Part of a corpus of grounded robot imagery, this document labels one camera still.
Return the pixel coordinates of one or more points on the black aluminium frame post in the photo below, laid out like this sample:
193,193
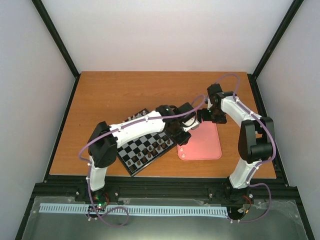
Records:
279,33
50,26

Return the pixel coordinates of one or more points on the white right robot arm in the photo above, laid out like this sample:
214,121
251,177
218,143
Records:
256,144

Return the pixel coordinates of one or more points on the light blue cable duct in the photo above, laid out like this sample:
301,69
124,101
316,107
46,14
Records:
136,210

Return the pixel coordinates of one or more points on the black aluminium frame post right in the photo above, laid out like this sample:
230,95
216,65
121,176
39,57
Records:
279,33

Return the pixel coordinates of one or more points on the pink plastic tray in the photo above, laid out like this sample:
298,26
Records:
204,144

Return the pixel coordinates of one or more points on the black aluminium frame post left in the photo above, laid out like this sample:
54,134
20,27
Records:
50,26

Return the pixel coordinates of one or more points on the black and silver chessboard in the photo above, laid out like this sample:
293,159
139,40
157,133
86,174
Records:
143,143

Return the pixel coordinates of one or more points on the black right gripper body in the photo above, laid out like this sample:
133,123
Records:
214,114

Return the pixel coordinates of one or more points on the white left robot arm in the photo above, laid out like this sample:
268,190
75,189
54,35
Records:
107,139

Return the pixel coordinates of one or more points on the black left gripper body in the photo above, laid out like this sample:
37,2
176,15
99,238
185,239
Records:
177,136

